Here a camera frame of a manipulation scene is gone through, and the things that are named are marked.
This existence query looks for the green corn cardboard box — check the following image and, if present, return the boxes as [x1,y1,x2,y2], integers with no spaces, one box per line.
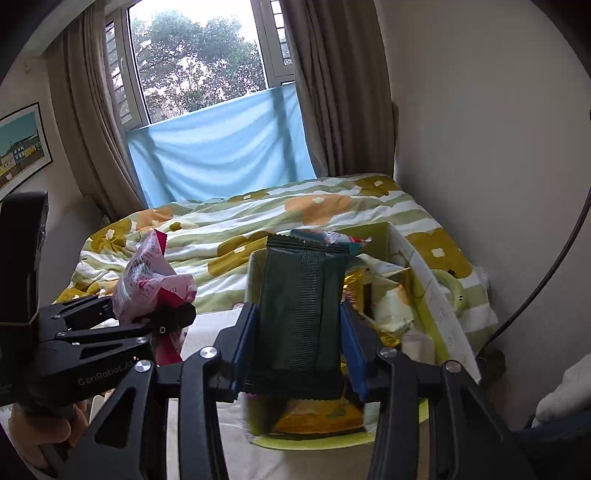
[240,222,484,451]

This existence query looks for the orange chiffon cake packet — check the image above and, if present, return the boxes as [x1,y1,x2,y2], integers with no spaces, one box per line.
[271,398,363,436]

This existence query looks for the blue red snack packet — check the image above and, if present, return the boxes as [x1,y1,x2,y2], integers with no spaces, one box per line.
[290,229,373,255]

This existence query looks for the light blue cloth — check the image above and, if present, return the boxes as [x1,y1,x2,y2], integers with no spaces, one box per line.
[126,84,317,207]

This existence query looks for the dark green snack packet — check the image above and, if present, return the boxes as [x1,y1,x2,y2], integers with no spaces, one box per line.
[245,235,349,400]

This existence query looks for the black cable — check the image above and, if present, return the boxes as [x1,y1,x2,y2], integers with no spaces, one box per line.
[475,184,591,370]

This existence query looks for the floral green striped quilt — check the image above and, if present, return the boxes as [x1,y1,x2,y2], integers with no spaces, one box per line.
[57,174,498,351]

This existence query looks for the white snack packet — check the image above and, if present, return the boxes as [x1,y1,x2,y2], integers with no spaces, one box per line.
[363,253,438,365]

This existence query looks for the window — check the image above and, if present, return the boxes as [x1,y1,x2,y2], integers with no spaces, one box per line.
[105,1,294,130]

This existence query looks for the brown curtain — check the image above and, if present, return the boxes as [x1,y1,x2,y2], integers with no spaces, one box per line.
[280,1,396,177]

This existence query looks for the framed picture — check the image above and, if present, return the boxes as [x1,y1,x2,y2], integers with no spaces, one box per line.
[0,102,53,200]

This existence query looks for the pink white candy bag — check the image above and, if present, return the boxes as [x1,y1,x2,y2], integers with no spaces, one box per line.
[111,230,197,366]

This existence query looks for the gold snack bag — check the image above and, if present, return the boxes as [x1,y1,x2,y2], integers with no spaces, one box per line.
[342,267,402,347]

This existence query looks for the left hand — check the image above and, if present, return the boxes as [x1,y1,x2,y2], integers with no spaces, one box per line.
[8,400,88,469]

